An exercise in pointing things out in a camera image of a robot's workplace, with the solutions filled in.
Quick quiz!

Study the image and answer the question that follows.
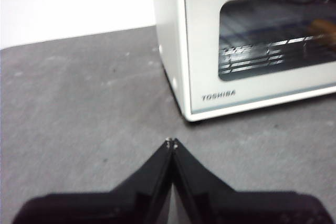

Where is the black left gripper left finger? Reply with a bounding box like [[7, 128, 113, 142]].
[[10, 137, 174, 224]]

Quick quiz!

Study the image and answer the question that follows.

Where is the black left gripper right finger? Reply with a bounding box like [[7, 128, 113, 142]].
[[172, 137, 334, 224]]

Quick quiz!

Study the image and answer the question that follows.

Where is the oven door with beige handle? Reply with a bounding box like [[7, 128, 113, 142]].
[[183, 0, 336, 116]]

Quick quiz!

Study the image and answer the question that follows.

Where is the white Toshiba toaster oven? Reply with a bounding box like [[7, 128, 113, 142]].
[[150, 0, 336, 123]]

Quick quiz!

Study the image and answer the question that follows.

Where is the metal wire oven rack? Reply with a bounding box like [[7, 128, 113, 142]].
[[222, 34, 336, 76]]

